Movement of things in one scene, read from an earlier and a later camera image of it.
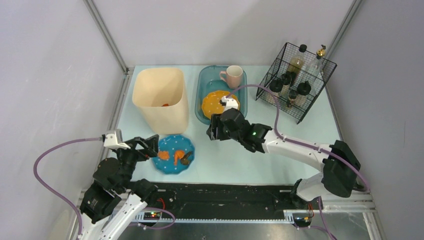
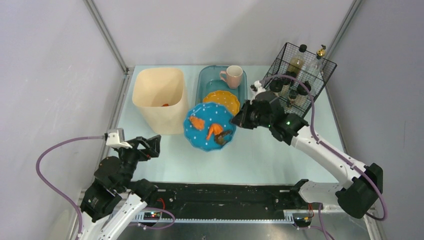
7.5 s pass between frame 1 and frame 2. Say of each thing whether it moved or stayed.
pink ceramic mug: stayed
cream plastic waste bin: stayed
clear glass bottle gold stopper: stayed
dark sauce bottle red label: stayed
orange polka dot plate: stayed
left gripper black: stayed
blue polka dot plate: moved
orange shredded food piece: moved
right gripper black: moved
